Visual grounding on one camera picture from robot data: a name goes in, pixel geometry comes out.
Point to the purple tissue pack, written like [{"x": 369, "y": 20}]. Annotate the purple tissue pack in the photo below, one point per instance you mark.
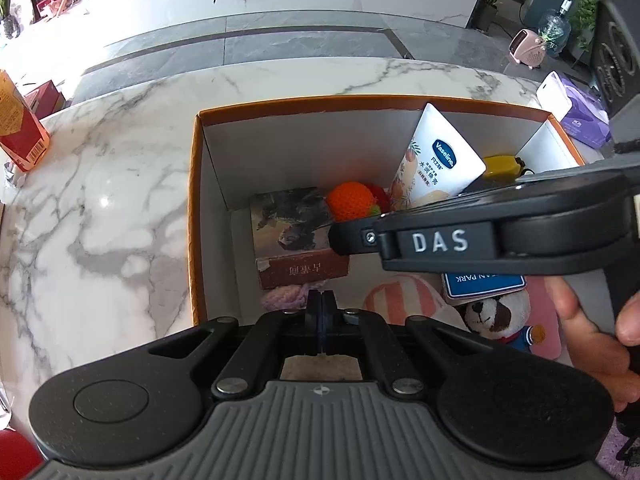
[{"x": 585, "y": 115}]

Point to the red cup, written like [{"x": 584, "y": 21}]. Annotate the red cup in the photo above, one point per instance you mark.
[{"x": 15, "y": 455}]

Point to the orange crochet strawberry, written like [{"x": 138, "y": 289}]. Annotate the orange crochet strawberry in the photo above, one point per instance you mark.
[{"x": 350, "y": 202}]

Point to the red orange carton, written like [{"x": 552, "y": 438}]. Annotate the red orange carton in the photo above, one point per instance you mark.
[{"x": 20, "y": 125}]

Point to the red crochet strawberry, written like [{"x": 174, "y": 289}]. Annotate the red crochet strawberry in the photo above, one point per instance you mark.
[{"x": 384, "y": 197}]

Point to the orange cardboard box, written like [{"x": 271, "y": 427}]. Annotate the orange cardboard box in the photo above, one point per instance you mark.
[{"x": 220, "y": 170}]

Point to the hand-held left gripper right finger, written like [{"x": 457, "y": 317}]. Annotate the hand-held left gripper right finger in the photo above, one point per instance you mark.
[{"x": 329, "y": 325}]

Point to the clear water bottle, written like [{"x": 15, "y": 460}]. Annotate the clear water bottle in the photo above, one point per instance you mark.
[{"x": 555, "y": 27}]

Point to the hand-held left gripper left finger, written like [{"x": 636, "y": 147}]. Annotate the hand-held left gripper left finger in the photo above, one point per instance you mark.
[{"x": 313, "y": 325}]

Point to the white pink striped plush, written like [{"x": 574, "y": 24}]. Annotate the white pink striped plush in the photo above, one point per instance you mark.
[{"x": 400, "y": 300}]

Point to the pink red gift box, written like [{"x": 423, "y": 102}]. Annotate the pink red gift box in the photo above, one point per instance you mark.
[{"x": 55, "y": 4}]

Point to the person's right hand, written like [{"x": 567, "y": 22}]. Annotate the person's right hand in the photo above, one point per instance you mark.
[{"x": 600, "y": 360}]

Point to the plant in glass vase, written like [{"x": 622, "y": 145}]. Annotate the plant in glass vase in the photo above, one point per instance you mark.
[{"x": 10, "y": 15}]

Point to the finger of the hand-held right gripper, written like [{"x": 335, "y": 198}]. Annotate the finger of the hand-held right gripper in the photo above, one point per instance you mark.
[{"x": 352, "y": 237}]

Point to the black loudspeaker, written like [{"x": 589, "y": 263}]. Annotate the black loudspeaker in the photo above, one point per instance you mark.
[{"x": 617, "y": 45}]

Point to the picture printed card box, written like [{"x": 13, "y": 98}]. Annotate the picture printed card box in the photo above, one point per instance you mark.
[{"x": 290, "y": 220}]

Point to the dark red box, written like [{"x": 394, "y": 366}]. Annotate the dark red box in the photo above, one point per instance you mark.
[{"x": 45, "y": 97}]

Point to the brown dog plush blue outfit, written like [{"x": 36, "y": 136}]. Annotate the brown dog plush blue outfit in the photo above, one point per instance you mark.
[{"x": 495, "y": 310}]

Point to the purple fluffy blanket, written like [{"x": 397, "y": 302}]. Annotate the purple fluffy blanket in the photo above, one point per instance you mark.
[{"x": 622, "y": 462}]

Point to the pink fan heater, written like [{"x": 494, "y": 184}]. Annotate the pink fan heater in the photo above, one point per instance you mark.
[{"x": 527, "y": 47}]

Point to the white lotion tube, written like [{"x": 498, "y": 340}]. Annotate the white lotion tube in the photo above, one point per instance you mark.
[{"x": 440, "y": 135}]

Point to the cream purple crochet doll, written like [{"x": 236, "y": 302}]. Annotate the cream purple crochet doll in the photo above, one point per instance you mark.
[{"x": 282, "y": 297}]

